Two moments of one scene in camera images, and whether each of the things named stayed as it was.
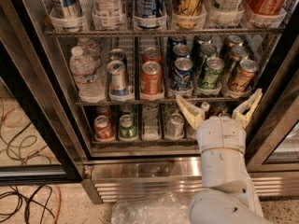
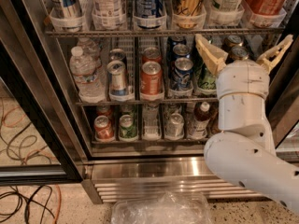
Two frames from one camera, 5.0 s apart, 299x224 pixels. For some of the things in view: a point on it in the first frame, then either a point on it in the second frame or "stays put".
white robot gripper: [220, 134] → [242, 77]
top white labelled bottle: [108, 10] stays put
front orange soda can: [151, 78] stays put
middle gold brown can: [239, 53] stays put
